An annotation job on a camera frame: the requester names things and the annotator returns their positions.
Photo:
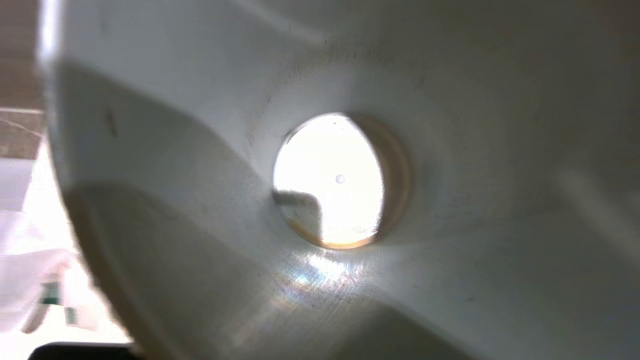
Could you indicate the grey plastic cup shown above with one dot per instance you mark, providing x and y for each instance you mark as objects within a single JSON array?
[{"x": 475, "y": 150}]

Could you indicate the clear packet with green toothbrush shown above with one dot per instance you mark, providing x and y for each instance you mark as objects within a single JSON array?
[{"x": 35, "y": 270}]

